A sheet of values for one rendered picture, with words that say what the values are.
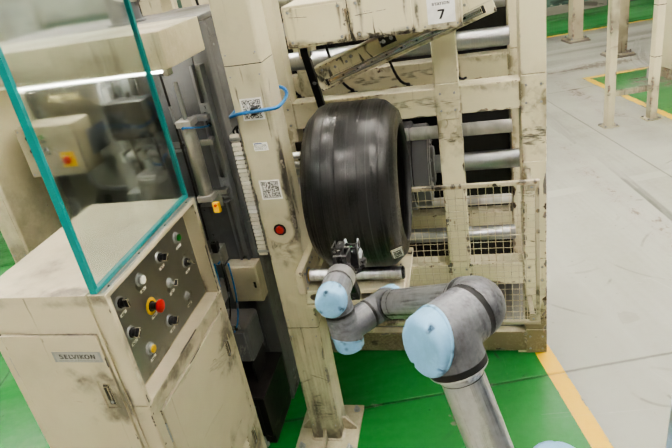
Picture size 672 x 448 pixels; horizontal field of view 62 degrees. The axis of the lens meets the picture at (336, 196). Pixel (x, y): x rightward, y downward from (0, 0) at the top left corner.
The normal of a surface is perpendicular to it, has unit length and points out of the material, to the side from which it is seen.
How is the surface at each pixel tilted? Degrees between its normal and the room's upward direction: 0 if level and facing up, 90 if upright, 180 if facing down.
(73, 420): 90
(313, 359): 90
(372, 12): 90
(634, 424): 0
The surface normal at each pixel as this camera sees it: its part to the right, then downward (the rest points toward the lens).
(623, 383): -0.16, -0.90
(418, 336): -0.82, 0.25
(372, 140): 0.03, -0.42
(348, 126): -0.22, -0.59
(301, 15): -0.18, 0.43
